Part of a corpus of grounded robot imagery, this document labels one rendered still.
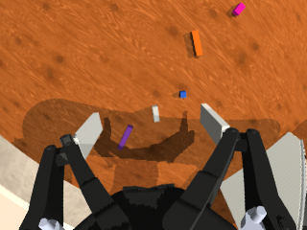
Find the purple rod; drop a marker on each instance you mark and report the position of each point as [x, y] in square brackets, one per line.
[125, 137]

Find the small magenta block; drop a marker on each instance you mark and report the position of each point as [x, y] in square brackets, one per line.
[238, 9]

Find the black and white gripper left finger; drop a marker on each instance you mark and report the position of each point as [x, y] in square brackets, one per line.
[46, 205]

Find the grey rod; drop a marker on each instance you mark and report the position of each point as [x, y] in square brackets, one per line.
[155, 113]

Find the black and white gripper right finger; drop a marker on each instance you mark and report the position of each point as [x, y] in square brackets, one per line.
[264, 208]

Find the orange rod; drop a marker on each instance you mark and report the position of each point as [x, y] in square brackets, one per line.
[196, 43]

